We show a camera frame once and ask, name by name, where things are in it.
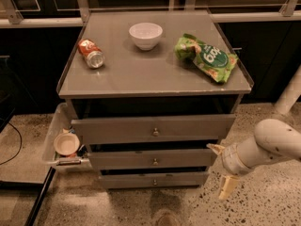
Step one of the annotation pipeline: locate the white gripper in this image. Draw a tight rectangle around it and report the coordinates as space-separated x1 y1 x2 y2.
207 143 252 200

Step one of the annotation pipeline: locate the grey drawer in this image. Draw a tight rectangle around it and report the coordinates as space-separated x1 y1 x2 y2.
100 171 209 189
88 149 216 170
71 114 235 144

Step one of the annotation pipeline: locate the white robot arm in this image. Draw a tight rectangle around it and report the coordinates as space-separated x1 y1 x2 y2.
207 119 301 200

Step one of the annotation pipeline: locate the grey bottom drawer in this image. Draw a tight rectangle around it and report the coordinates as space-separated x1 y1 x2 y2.
100 171 209 189

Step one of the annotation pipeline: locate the grey top drawer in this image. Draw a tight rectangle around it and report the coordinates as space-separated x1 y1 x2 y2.
71 114 235 144

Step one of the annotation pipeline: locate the grey drawer cabinet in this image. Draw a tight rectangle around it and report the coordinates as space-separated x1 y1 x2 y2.
57 10 253 177

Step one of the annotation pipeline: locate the green chip bag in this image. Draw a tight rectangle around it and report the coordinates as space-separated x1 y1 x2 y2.
174 34 238 84

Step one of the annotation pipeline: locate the white ceramic bowl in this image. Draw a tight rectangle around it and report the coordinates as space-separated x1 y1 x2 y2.
129 23 163 51

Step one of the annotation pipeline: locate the small beige bowl in bin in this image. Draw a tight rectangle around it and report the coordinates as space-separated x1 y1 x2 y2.
54 133 80 156

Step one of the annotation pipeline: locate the clear plastic storage bin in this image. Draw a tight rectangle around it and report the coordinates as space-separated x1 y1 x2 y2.
42 103 91 172

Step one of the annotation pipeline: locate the orange soda can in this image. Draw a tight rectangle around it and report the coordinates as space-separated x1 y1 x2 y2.
78 39 104 69

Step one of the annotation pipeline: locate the white post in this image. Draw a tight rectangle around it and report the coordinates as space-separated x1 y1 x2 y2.
275 65 301 115

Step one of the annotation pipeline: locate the metal railing frame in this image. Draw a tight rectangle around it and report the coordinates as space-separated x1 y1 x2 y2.
0 0 301 27

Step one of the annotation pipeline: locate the black floor cable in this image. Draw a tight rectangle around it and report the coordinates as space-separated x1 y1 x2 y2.
0 118 24 167

